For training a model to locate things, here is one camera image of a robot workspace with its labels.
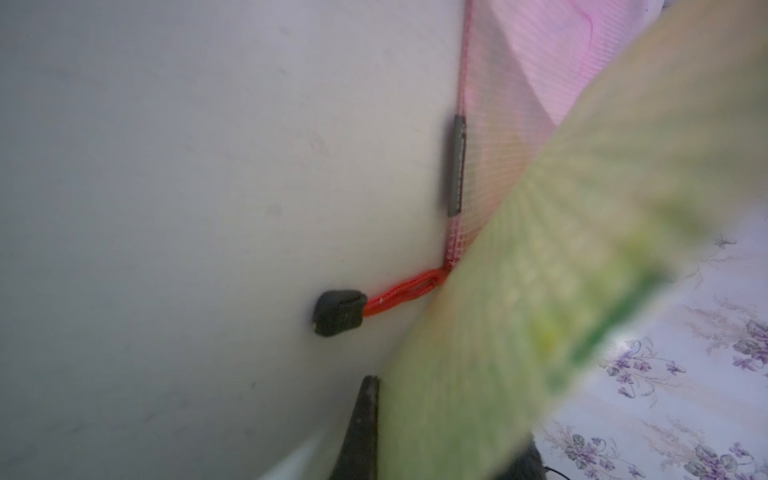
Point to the pink mesh document bag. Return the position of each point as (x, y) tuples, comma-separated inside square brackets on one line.
[(523, 65)]

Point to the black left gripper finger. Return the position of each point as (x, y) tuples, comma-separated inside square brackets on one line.
[(358, 455)]

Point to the yellow mesh document bag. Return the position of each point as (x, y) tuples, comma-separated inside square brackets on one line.
[(665, 147)]

